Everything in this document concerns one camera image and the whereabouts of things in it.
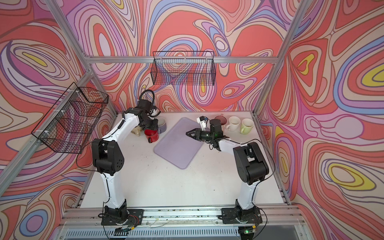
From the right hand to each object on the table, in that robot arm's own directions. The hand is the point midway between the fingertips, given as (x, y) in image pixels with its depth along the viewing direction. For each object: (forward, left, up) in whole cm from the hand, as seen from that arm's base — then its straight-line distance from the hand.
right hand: (189, 136), depth 89 cm
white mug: (+15, -32, -5) cm, 35 cm away
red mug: (+7, +25, -7) cm, 27 cm away
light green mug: (+13, -41, -6) cm, 44 cm away
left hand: (+10, +21, +1) cm, 23 cm away
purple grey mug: (+14, +19, -4) cm, 23 cm away
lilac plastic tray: (+1, +8, -13) cm, 15 cm away
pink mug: (+15, -24, -3) cm, 28 cm away
